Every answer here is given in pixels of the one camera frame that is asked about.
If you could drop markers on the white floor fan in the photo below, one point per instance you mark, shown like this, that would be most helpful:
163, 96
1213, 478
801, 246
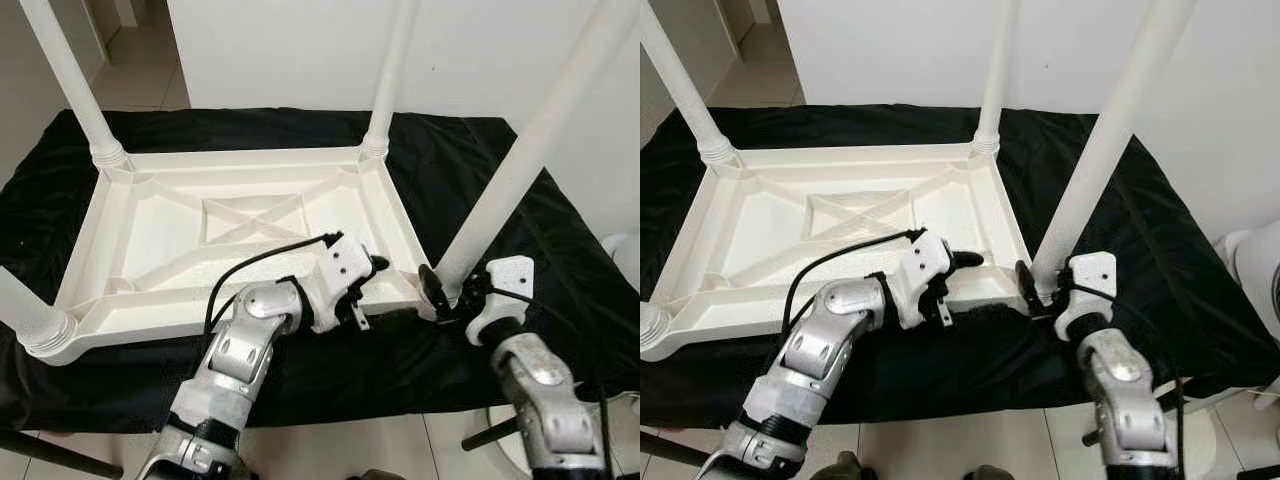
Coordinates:
1260, 270

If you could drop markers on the white plastic table top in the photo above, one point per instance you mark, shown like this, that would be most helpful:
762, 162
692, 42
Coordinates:
770, 230
150, 230

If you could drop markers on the black table cloth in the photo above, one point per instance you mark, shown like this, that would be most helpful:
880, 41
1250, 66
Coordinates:
560, 330
1200, 330

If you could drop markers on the grey robot left foot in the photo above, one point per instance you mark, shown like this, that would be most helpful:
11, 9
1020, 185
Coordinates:
845, 468

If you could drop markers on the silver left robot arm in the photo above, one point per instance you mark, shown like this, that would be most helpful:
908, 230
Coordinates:
820, 345
240, 350

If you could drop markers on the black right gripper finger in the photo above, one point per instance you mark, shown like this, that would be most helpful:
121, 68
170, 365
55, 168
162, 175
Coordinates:
433, 290
1026, 284

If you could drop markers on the white plastic table leg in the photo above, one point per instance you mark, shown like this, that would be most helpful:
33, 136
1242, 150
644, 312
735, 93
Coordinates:
65, 70
540, 140
997, 70
30, 315
1110, 140
392, 70
685, 85
652, 325

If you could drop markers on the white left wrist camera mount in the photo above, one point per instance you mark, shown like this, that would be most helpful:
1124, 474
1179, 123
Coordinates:
925, 262
340, 265

